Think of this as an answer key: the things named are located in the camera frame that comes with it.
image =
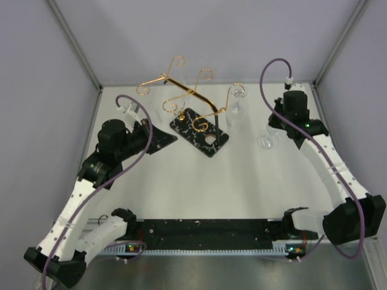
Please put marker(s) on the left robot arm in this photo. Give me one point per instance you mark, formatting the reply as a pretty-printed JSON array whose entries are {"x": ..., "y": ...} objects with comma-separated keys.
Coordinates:
[{"x": 64, "y": 254}]

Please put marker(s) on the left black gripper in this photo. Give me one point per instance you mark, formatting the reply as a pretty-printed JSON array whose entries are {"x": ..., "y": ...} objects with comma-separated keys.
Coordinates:
[{"x": 159, "y": 139}]

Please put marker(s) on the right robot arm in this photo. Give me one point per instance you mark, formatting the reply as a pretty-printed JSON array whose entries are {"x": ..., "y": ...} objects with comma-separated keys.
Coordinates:
[{"x": 353, "y": 206}]

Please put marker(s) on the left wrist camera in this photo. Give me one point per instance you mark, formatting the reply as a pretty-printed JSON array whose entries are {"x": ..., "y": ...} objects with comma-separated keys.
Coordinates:
[{"x": 130, "y": 112}]

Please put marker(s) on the fluted clear champagne glass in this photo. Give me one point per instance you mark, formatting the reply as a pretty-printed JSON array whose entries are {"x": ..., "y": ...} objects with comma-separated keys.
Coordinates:
[{"x": 181, "y": 77}]

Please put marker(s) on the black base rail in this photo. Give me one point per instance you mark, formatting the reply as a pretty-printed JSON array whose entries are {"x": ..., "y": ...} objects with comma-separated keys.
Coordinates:
[{"x": 209, "y": 234}]

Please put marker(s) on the gold wire glass rack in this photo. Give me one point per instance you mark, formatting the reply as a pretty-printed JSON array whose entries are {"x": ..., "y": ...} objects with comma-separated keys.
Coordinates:
[{"x": 205, "y": 74}]

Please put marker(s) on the round clear wine glass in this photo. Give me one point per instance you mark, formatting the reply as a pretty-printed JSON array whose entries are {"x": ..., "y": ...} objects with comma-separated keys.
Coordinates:
[{"x": 269, "y": 138}]

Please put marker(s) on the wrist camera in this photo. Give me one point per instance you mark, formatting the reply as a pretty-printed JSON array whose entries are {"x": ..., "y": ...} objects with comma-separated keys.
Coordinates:
[
  {"x": 290, "y": 85},
  {"x": 130, "y": 112}
]

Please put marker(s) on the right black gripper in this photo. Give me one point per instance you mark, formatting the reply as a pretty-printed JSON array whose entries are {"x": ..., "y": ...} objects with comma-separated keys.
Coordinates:
[{"x": 273, "y": 122}]

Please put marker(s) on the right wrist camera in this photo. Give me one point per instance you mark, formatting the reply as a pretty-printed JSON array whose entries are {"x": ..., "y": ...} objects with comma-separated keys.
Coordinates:
[{"x": 290, "y": 85}]

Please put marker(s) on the clear glass on right hook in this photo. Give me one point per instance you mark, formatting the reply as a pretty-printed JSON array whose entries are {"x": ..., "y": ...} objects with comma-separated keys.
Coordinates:
[{"x": 235, "y": 110}]

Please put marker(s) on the black marble rack base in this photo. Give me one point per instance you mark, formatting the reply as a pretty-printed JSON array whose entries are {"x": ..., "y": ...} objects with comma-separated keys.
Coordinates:
[{"x": 205, "y": 136}]

